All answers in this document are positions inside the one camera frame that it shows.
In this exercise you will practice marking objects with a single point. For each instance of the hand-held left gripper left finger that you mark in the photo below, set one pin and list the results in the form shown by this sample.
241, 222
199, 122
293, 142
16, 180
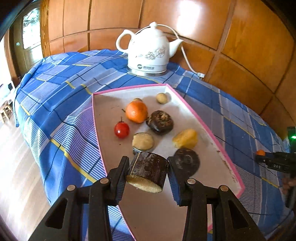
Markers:
120, 176

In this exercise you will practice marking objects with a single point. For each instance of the yellow pear piece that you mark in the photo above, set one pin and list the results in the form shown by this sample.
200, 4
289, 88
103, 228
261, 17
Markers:
185, 139

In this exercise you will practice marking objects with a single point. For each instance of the small yellowish longan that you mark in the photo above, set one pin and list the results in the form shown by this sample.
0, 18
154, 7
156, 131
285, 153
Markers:
161, 98

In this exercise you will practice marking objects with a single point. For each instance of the orange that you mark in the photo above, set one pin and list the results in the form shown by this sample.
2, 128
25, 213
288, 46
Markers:
136, 112
260, 152

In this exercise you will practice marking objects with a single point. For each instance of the white tray with pink rim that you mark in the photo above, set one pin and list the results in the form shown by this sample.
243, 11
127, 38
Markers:
111, 109

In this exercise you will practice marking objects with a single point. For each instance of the wooden stool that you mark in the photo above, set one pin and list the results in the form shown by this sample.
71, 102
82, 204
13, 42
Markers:
5, 111

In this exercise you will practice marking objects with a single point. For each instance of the wrinkled dark water chestnut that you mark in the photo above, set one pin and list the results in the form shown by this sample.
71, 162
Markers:
160, 121

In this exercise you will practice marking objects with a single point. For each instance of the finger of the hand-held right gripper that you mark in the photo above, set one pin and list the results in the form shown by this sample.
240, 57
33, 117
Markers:
263, 159

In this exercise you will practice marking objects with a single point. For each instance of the person's right hand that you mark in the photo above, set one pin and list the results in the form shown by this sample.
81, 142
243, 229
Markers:
286, 183

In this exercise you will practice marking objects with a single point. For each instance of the blue checked tablecloth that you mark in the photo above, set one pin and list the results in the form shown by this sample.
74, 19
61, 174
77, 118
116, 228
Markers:
69, 92

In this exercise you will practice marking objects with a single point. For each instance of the white ceramic electric kettle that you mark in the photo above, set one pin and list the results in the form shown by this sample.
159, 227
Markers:
148, 53

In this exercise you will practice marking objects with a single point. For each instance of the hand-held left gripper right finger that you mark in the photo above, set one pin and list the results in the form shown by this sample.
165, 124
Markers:
174, 187

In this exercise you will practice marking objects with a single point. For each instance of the smooth dark water chestnut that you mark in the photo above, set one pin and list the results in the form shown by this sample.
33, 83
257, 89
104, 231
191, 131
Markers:
187, 161

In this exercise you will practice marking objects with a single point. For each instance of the red cherry tomato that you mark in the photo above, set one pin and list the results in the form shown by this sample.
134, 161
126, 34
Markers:
121, 130

